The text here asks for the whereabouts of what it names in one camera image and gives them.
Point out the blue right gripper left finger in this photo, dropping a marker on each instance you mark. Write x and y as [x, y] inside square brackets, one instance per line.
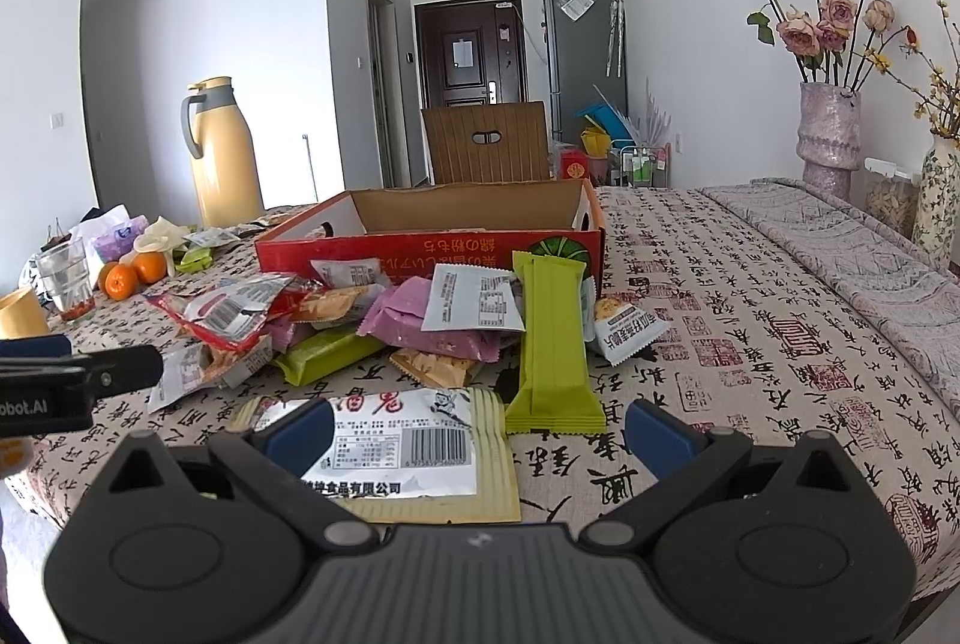
[295, 434]

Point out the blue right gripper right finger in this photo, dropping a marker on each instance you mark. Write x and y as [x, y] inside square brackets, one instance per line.
[662, 443]

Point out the yellow striped candy bag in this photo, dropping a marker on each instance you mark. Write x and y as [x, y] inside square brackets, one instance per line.
[425, 456]

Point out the long green snack bar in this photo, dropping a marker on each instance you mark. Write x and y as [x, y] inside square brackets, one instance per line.
[554, 392]

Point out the oat crisp snack packet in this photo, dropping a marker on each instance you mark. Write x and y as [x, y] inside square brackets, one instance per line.
[623, 329]

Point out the red white snack bag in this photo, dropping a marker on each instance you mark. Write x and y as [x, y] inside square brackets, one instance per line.
[230, 317]

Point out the white label snack packet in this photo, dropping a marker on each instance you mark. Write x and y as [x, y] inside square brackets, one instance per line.
[470, 297]

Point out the green snack bar left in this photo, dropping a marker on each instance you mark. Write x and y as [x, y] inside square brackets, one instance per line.
[325, 353]

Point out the clear drinking glass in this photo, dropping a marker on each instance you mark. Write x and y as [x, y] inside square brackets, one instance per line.
[64, 273]

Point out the orange fruit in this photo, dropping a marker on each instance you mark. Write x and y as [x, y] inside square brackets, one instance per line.
[120, 281]
[150, 267]

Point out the purple tissue pack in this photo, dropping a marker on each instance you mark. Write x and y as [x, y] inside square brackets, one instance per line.
[117, 241]

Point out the cream plastic bag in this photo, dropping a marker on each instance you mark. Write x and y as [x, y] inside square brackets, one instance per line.
[162, 237]

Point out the small green packet far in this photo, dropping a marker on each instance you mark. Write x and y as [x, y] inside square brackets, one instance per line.
[194, 260]

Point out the red cardboard pumpkin box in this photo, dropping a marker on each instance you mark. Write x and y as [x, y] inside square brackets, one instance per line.
[409, 231]

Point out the yellow thermos jug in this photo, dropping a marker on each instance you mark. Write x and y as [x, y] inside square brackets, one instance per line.
[222, 158]

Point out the pink grey folded blanket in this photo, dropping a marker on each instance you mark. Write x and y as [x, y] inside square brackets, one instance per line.
[885, 278]

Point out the clear jar of nuts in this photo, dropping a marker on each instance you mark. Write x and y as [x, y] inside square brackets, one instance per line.
[891, 195]

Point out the pink textured vase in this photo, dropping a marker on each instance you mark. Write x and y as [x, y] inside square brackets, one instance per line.
[829, 137]

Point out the floral white vase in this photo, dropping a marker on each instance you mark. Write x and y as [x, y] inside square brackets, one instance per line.
[936, 219]

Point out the dark brown entrance door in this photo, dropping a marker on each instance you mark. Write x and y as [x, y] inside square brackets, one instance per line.
[471, 53]

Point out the grey refrigerator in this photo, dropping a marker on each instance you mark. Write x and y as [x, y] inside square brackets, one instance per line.
[586, 61]

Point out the dried pink roses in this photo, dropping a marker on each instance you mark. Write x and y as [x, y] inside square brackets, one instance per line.
[837, 42]

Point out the yellow dried flower branches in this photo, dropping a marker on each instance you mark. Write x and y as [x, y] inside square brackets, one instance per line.
[937, 101]

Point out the wire storage cart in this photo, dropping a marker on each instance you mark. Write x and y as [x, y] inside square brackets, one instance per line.
[630, 165]

